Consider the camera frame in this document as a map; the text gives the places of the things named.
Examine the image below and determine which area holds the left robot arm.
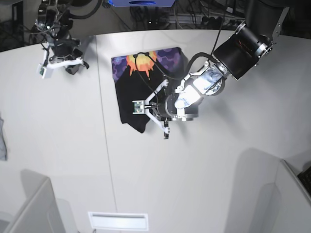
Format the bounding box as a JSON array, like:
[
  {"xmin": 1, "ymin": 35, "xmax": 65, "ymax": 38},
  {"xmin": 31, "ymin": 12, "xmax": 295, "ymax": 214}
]
[{"xmin": 157, "ymin": 0, "xmax": 296, "ymax": 139}]

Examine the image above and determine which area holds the white box bottom left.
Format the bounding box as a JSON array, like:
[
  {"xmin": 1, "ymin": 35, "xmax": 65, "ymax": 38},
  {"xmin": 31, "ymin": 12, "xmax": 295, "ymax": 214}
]
[{"xmin": 0, "ymin": 169, "xmax": 78, "ymax": 233}]

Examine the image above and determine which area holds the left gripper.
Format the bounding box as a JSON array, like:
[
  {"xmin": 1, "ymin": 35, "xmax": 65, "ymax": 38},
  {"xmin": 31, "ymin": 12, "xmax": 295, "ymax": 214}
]
[{"xmin": 155, "ymin": 94, "xmax": 178, "ymax": 139}]

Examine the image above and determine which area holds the black keyboard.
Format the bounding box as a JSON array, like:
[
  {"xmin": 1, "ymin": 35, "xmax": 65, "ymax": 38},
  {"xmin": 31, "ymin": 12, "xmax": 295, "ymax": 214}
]
[{"xmin": 298, "ymin": 168, "xmax": 311, "ymax": 195}]

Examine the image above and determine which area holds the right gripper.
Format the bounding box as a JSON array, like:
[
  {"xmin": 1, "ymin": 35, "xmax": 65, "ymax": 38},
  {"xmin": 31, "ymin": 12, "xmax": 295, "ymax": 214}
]
[{"xmin": 50, "ymin": 39, "xmax": 80, "ymax": 75}]

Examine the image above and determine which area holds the black T-shirt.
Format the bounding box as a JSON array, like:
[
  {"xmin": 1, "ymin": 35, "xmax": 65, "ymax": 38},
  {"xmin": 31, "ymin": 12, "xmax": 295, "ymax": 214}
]
[{"xmin": 111, "ymin": 47, "xmax": 185, "ymax": 133}]

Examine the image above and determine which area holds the white power strip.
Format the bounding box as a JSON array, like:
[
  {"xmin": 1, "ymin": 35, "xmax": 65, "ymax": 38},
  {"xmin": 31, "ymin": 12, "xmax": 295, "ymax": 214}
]
[{"xmin": 164, "ymin": 14, "xmax": 244, "ymax": 24}]

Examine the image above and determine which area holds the white box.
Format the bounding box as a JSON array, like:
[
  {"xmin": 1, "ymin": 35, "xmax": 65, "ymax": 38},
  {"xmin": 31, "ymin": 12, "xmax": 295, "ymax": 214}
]
[
  {"xmin": 257, "ymin": 159, "xmax": 311, "ymax": 233},
  {"xmin": 0, "ymin": 169, "xmax": 78, "ymax": 233}
]

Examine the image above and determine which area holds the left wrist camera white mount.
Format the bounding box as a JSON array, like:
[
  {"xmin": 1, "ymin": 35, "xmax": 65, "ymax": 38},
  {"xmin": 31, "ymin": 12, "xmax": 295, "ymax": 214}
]
[{"xmin": 132, "ymin": 79, "xmax": 169, "ymax": 133}]

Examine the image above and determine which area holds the white box right side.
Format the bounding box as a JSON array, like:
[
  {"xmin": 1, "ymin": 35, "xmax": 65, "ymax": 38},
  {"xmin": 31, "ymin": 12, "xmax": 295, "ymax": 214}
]
[{"xmin": 257, "ymin": 159, "xmax": 311, "ymax": 233}]

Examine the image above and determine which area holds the white slot plate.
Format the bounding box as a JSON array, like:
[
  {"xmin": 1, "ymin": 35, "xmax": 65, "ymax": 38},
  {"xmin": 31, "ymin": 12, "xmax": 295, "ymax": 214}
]
[{"xmin": 88, "ymin": 212, "xmax": 149, "ymax": 231}]

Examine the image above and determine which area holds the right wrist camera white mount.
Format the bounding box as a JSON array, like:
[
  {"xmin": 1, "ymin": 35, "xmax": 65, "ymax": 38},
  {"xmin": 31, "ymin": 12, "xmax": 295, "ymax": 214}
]
[{"xmin": 36, "ymin": 51, "xmax": 89, "ymax": 79}]

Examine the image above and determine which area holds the grey cloth at left edge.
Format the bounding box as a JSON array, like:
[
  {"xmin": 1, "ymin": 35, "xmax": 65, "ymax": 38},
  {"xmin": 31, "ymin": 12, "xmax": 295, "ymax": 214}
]
[{"xmin": 0, "ymin": 118, "xmax": 7, "ymax": 161}]

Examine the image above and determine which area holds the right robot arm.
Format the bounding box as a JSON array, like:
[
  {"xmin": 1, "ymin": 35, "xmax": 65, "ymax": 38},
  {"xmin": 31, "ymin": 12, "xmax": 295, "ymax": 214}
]
[{"xmin": 31, "ymin": 0, "xmax": 102, "ymax": 79}]

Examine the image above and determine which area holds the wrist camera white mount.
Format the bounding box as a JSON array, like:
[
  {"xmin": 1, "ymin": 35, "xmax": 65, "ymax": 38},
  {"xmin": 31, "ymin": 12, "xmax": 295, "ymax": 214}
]
[
  {"xmin": 132, "ymin": 79, "xmax": 169, "ymax": 133},
  {"xmin": 36, "ymin": 51, "xmax": 89, "ymax": 79}
]

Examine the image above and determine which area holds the blue box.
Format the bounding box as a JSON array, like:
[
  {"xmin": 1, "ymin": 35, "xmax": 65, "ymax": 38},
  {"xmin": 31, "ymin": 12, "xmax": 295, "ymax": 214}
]
[{"xmin": 107, "ymin": 0, "xmax": 175, "ymax": 7}]

